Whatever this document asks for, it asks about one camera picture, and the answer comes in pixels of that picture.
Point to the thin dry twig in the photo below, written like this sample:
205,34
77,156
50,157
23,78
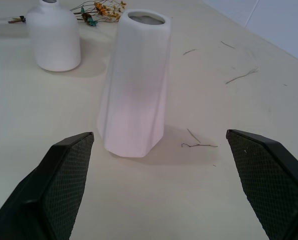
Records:
227,44

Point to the long dry twig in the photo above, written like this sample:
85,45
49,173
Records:
241,75

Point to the dried teal flower sprig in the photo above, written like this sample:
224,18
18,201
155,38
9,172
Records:
89,18

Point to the tall white twisted vase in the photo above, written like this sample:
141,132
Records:
136,85

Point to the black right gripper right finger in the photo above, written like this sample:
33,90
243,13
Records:
269,180

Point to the round white bottle vase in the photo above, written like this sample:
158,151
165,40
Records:
54,37

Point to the dried yellow flower bunch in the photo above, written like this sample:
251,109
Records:
104,10

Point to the curled dry twig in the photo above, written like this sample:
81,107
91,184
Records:
197,145

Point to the short dry twig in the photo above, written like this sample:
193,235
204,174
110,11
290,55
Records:
189,51

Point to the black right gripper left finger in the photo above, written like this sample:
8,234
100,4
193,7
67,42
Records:
51,190

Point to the straight dry twig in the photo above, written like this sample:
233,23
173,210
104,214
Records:
193,135

